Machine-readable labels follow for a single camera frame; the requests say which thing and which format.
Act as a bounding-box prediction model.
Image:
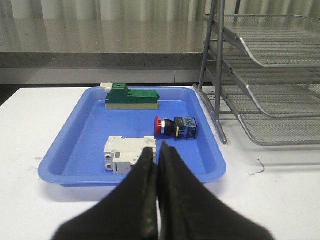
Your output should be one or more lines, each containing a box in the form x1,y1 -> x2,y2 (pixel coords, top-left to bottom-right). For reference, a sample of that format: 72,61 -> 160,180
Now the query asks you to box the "green terminal block switch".
100,82 -> 160,110

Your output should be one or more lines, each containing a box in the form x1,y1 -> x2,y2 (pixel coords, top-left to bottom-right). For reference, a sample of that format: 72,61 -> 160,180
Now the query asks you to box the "grey stone counter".
0,19 -> 207,70

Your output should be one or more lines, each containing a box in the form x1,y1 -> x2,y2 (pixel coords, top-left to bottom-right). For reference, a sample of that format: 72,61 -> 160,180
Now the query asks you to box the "blue plastic tray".
38,87 -> 226,187

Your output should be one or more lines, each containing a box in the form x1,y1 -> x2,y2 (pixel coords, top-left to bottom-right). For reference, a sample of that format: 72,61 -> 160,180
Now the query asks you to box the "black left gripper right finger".
158,142 -> 273,240

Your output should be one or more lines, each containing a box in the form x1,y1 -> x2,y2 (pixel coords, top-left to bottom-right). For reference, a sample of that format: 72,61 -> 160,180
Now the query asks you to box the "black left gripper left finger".
53,148 -> 158,240

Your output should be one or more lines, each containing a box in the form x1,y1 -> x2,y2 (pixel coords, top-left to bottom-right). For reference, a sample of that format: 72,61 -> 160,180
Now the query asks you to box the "mesh rack tray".
219,42 -> 320,119
222,14 -> 320,68
199,82 -> 320,147

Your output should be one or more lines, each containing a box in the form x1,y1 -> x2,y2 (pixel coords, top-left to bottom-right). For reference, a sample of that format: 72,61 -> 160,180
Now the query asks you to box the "red emergency stop button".
154,116 -> 198,140

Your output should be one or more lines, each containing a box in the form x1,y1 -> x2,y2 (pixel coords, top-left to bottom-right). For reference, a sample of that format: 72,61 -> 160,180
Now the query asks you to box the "white circuit breaker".
104,136 -> 157,175

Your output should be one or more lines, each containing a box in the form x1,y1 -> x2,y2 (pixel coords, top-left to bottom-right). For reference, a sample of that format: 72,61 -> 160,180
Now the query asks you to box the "grey metal rack frame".
194,0 -> 239,145

